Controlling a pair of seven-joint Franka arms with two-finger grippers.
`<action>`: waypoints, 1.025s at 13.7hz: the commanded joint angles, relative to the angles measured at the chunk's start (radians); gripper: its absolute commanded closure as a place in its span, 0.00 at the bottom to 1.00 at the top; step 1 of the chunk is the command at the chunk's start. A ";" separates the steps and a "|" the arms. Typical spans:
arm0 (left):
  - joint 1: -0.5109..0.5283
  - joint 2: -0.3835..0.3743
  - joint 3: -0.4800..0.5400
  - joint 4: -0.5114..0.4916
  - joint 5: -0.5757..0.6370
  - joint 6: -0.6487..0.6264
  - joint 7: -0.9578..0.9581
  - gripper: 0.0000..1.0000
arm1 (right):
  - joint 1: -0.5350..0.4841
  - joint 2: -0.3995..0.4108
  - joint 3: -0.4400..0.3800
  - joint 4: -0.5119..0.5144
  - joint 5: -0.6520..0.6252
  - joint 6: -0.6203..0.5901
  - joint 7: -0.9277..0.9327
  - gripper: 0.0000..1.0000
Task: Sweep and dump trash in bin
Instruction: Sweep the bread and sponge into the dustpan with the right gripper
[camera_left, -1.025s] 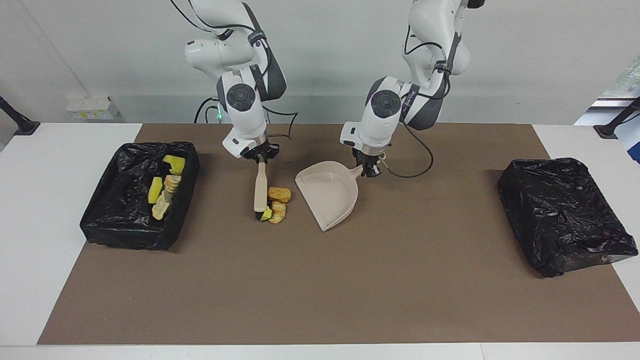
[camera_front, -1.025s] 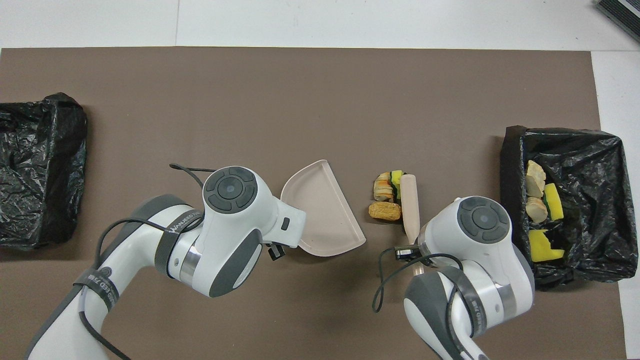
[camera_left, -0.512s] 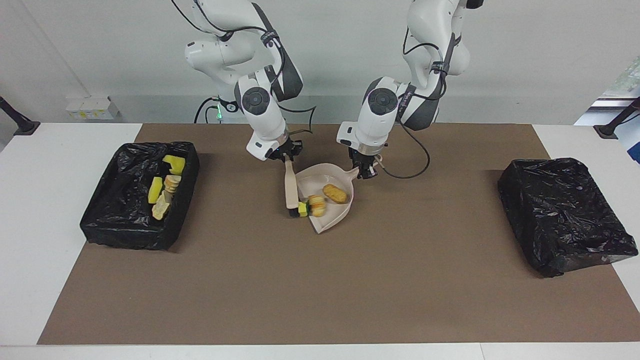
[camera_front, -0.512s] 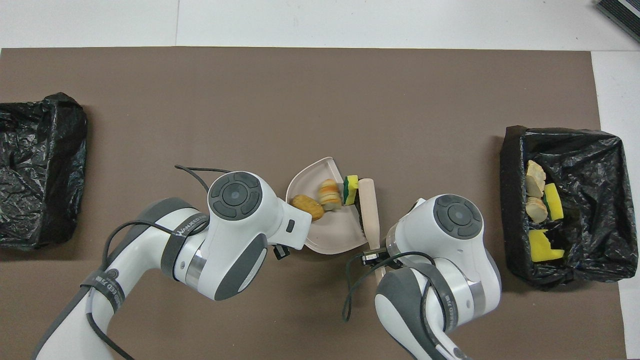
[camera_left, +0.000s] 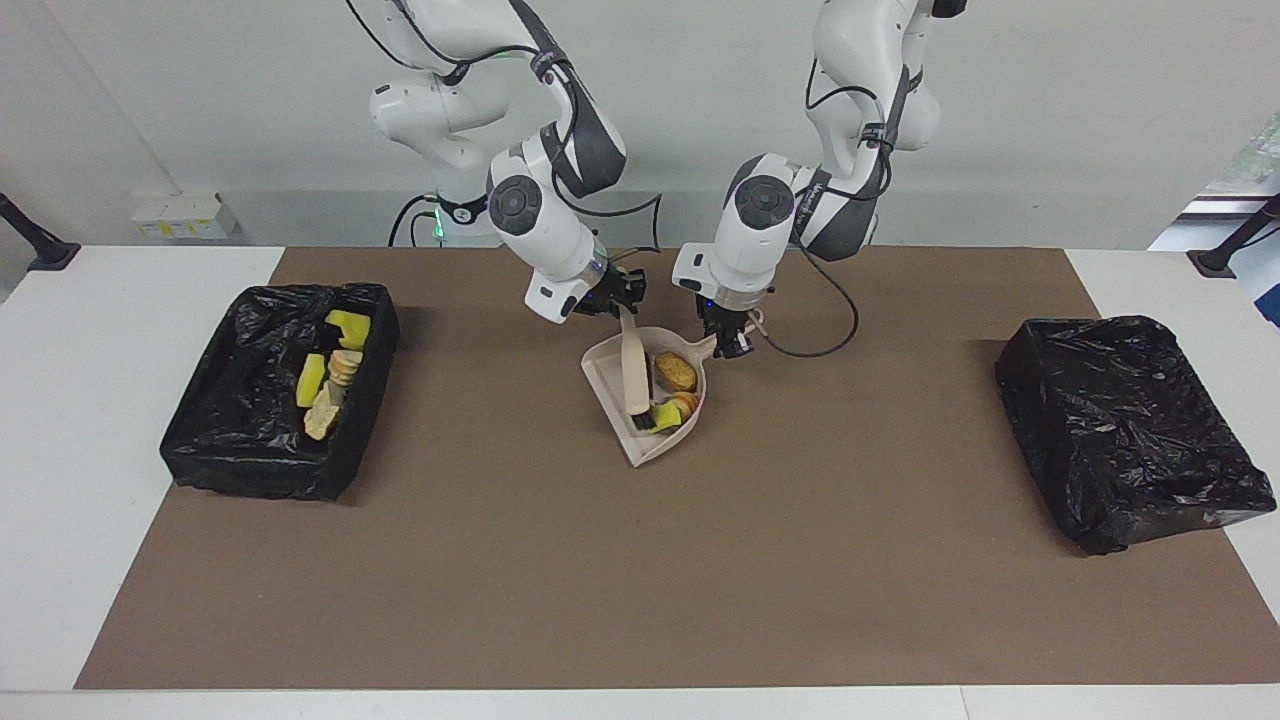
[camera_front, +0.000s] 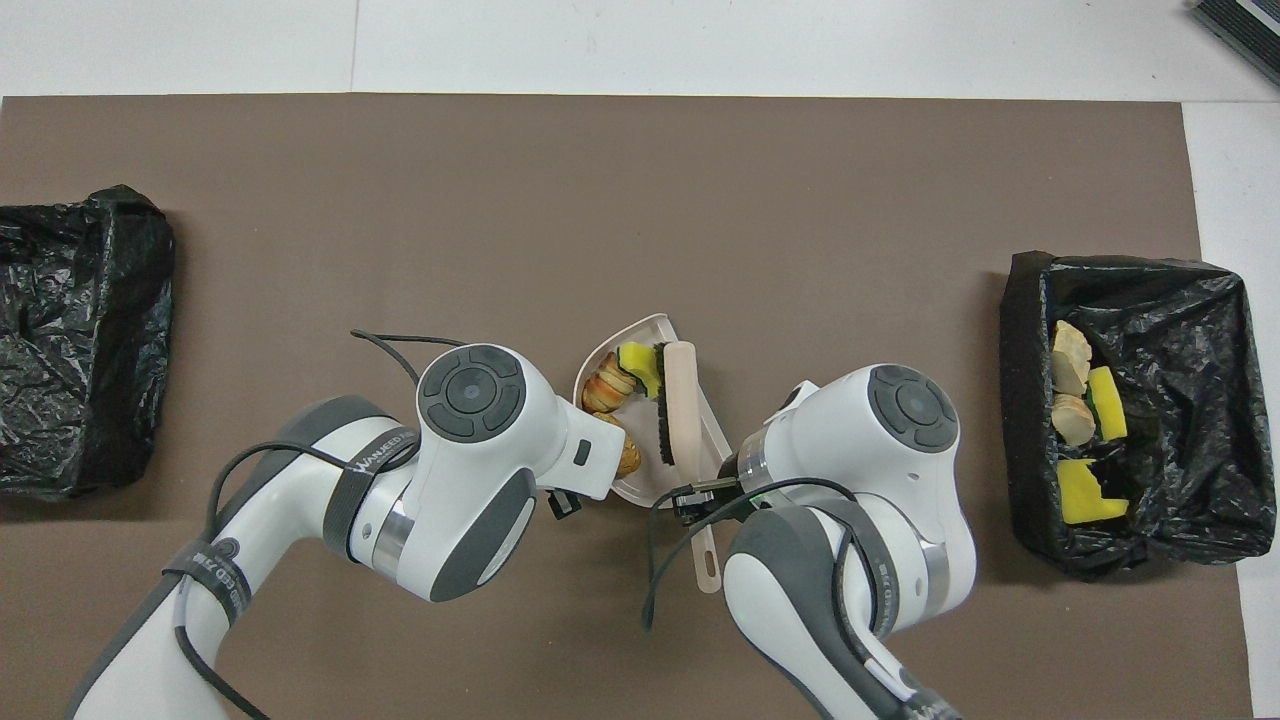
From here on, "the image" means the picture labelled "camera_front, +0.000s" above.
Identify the beige plastic dustpan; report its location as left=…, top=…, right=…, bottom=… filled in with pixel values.
left=572, top=313, right=736, bottom=511

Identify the green-topped yellow sponge piece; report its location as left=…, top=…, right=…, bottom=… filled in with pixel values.
left=1087, top=366, right=1129, bottom=443

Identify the gray ribbed device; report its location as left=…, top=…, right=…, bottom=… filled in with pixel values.
left=1188, top=0, right=1280, bottom=59

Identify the notched yellow sponge piece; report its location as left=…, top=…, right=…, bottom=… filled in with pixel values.
left=1058, top=458, right=1132, bottom=526

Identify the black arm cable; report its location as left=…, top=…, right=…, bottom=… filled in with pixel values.
left=640, top=478, right=866, bottom=633
left=175, top=328, right=471, bottom=720

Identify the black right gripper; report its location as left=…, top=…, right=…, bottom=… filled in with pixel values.
left=674, top=452, right=754, bottom=527

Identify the black bag-lined bin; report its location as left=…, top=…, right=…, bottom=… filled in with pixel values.
left=0, top=185, right=177, bottom=501
left=1000, top=250, right=1279, bottom=583

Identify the pale bread chunk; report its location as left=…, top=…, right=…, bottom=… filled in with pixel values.
left=1050, top=320, right=1094, bottom=397

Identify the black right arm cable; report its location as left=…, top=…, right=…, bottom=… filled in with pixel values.
left=640, top=478, right=866, bottom=633

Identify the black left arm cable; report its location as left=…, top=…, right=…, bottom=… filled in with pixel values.
left=175, top=328, right=471, bottom=720

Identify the beige brush with black bristles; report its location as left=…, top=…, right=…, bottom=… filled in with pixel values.
left=653, top=340, right=723, bottom=596

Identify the orange striped croissant piece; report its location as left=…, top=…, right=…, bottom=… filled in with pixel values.
left=1052, top=394, right=1100, bottom=447
left=583, top=352, right=641, bottom=413

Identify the yellow sponge wedge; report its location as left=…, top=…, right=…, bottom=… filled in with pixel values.
left=613, top=343, right=661, bottom=399

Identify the brown table mat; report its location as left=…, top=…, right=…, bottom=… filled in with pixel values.
left=0, top=95, right=1253, bottom=720

